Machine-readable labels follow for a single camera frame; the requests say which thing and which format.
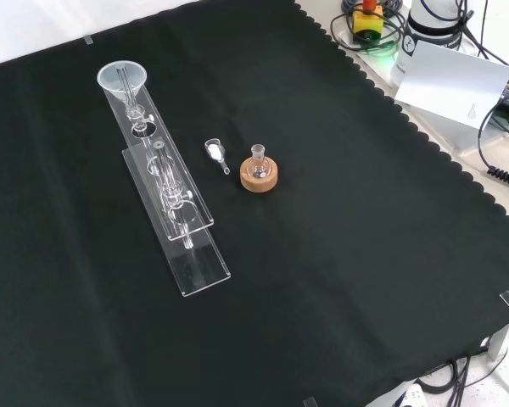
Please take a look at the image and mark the black cable bundle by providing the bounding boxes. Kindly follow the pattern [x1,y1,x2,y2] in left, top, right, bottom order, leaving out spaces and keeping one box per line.
[414,354,495,407]

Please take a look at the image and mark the black coiled cable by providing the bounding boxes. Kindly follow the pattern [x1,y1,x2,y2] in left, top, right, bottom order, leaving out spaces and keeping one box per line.
[486,165,509,191]

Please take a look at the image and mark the translucent plastic funnel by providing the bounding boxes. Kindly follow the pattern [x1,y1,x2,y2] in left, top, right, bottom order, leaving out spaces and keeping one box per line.
[96,60,148,112]

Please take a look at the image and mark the black cloth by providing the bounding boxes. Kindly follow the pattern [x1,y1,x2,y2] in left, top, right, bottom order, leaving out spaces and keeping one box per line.
[0,0,509,407]

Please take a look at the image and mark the yellow stop button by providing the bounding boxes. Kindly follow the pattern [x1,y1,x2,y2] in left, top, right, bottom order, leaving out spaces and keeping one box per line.
[350,0,385,44]

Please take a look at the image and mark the clear acrylic funnel stand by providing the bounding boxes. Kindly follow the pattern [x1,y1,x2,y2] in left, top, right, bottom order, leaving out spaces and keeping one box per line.
[101,63,232,298]

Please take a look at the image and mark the cork ring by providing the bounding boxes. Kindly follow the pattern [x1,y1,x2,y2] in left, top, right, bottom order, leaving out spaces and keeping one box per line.
[239,156,280,193]

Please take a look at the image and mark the pale board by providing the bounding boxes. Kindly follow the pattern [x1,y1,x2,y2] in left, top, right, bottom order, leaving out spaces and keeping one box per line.
[394,40,509,129]

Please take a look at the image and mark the grey metal table bracket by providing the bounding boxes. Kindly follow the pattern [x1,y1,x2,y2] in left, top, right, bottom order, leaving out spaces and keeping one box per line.
[486,321,509,362]

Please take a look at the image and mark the small round-bottom glass flask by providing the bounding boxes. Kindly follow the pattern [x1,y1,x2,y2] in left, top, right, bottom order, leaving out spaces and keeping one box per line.
[245,143,273,180]

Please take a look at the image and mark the white power strip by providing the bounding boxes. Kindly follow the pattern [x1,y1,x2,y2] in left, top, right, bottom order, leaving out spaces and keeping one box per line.
[390,382,426,407]

